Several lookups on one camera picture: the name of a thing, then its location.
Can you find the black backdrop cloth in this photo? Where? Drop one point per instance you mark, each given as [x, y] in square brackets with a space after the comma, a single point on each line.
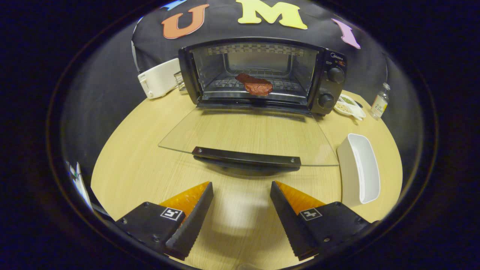
[221, 22]

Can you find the white bread toaster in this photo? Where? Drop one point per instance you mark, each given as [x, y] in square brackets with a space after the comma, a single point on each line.
[161, 78]

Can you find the white rectangular tray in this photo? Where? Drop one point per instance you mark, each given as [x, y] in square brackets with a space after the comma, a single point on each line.
[360, 168]

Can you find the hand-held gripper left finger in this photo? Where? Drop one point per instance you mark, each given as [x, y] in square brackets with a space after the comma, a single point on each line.
[193, 221]

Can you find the red-brown meat slice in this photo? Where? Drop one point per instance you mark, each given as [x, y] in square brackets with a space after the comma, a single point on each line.
[258, 88]

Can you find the black toaster oven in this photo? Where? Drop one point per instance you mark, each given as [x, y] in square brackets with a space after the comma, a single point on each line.
[330, 90]

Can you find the white divided dish with grains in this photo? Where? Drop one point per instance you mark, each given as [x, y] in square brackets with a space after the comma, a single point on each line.
[347, 108]

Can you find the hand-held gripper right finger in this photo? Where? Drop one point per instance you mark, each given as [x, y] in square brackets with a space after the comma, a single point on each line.
[288, 221]

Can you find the clear glass bottle yellow label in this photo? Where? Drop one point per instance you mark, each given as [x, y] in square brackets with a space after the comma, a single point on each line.
[379, 105]

